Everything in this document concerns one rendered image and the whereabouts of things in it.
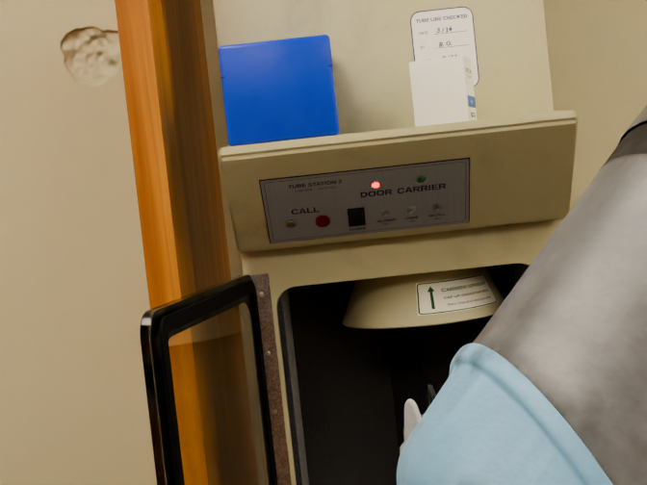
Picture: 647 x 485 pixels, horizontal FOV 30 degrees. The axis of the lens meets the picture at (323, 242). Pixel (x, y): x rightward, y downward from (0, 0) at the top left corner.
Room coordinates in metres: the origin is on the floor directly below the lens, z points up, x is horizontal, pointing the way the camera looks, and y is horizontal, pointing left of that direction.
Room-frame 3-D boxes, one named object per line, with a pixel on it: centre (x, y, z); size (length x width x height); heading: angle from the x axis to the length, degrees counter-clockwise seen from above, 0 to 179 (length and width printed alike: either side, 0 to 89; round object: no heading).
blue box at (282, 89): (1.13, 0.02, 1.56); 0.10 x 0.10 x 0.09; 89
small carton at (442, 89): (1.13, -0.13, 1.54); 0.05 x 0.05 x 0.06; 74
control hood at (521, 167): (1.13, -0.08, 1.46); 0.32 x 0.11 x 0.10; 89
